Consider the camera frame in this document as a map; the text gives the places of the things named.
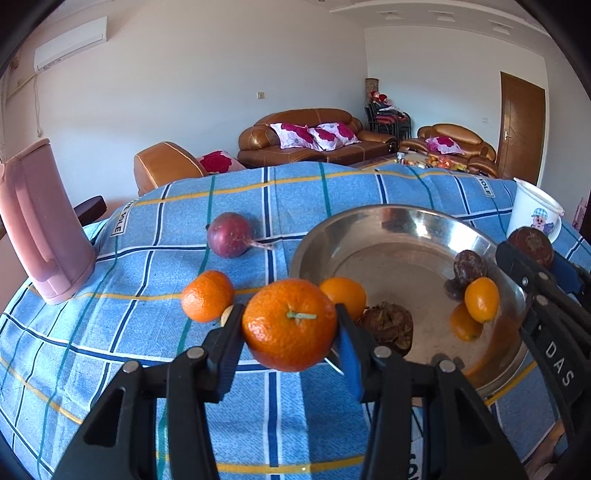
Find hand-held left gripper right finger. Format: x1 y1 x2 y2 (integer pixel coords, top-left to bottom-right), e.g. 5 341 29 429
335 303 528 480

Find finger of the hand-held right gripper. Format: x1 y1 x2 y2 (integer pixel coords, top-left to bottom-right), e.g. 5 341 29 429
551 253 591 305
496 241 566 315

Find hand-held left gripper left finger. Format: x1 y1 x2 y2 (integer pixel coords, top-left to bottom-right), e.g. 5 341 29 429
53 304 246 480

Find dried brown mangosteen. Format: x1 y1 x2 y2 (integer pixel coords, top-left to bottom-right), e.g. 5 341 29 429
358 302 415 356
444 250 488 303
506 227 555 271

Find small oval orange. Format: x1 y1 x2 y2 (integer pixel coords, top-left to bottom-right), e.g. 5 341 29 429
464 277 500 324

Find large orange mandarin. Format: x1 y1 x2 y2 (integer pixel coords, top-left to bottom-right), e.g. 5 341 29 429
241 279 339 372

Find round steel bowl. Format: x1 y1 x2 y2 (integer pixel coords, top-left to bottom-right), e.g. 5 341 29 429
291 205 532 398

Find purple onion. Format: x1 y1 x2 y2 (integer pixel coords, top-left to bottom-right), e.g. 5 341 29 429
206 212 278 258

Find white cartoon print mug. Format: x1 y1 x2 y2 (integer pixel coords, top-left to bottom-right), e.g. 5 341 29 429
506 178 565 244

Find blue plaid cloth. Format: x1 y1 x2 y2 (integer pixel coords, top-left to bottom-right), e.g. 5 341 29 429
0 161 591 480

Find pile of snacks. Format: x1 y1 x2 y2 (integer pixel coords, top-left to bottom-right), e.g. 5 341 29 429
399 154 469 171

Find brown wooden door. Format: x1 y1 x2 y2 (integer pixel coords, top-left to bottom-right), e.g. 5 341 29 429
500 71 546 185

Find dark brown leather armchair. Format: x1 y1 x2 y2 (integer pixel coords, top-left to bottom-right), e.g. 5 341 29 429
399 124 498 178

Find white red floral pillow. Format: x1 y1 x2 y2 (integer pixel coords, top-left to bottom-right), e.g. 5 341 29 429
330 122 362 144
425 136 465 155
270 122 319 149
308 127 342 151

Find wooden coffee table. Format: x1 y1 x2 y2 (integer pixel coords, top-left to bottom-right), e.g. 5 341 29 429
351 154 481 175

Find pink red floral pillow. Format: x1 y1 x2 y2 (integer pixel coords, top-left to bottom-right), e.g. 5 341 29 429
198 150 247 175

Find light brown leather armchair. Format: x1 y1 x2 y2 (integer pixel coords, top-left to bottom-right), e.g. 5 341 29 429
134 141 208 197

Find dark wooden chair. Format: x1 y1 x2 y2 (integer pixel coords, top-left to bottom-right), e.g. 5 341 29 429
74 196 108 227

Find brown leather sofa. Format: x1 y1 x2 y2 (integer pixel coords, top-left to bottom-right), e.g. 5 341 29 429
238 108 400 169

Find stacked dark chairs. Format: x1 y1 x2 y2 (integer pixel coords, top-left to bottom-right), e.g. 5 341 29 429
366 104 411 139

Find pink plastic kettle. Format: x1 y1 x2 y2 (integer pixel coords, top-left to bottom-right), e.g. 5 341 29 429
0 138 97 305

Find white air conditioner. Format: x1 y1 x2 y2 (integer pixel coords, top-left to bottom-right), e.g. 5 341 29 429
33 16 108 72

